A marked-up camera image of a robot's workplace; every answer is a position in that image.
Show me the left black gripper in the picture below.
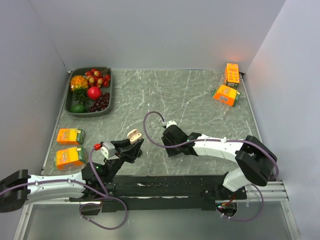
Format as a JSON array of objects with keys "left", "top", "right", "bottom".
[{"left": 101, "top": 135, "right": 144, "bottom": 184}]

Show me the beige earbud charging case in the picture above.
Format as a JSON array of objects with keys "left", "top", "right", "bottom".
[{"left": 127, "top": 128, "right": 142, "bottom": 144}]

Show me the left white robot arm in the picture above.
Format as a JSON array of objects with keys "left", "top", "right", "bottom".
[{"left": 0, "top": 138, "right": 144, "bottom": 213}]

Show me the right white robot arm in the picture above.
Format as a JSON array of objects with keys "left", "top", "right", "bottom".
[{"left": 161, "top": 121, "right": 279, "bottom": 199}]

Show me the dark grape bunch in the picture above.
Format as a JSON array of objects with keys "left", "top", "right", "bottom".
[{"left": 88, "top": 92, "right": 110, "bottom": 113}]

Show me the orange juice box left lower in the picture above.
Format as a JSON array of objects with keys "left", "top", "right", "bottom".
[{"left": 54, "top": 146, "right": 88, "bottom": 171}]

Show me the orange juice box left upper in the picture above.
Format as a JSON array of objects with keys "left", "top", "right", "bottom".
[{"left": 56, "top": 128, "right": 85, "bottom": 145}]

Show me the green avocado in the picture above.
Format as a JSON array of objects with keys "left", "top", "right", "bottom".
[{"left": 69, "top": 104, "right": 87, "bottom": 114}]

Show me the red apple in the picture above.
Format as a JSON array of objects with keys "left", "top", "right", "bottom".
[{"left": 87, "top": 86, "right": 102, "bottom": 101}]

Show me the grey fruit tray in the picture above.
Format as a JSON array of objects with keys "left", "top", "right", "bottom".
[{"left": 64, "top": 66, "right": 113, "bottom": 118}]

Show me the orange juice box tilted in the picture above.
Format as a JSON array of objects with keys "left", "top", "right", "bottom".
[{"left": 211, "top": 84, "right": 241, "bottom": 107}]

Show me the red lychee bunch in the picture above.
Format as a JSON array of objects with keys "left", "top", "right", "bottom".
[{"left": 84, "top": 68, "right": 111, "bottom": 88}]

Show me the orange pineapple toy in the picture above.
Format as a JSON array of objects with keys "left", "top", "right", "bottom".
[{"left": 69, "top": 75, "right": 89, "bottom": 105}]

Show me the orange juice box far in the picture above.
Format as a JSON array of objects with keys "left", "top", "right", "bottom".
[{"left": 224, "top": 63, "right": 240, "bottom": 89}]

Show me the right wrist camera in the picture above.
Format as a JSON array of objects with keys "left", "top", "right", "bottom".
[{"left": 162, "top": 120, "right": 177, "bottom": 129}]

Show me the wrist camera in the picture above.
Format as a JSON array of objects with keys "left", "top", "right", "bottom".
[
  {"left": 162, "top": 120, "right": 177, "bottom": 129},
  {"left": 93, "top": 141, "right": 117, "bottom": 160}
]

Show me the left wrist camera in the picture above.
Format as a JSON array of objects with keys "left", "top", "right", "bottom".
[{"left": 93, "top": 141, "right": 117, "bottom": 160}]

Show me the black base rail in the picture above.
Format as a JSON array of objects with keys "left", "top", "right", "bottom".
[{"left": 68, "top": 173, "right": 248, "bottom": 213}]

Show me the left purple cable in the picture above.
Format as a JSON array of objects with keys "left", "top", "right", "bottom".
[{"left": 0, "top": 146, "right": 129, "bottom": 230}]

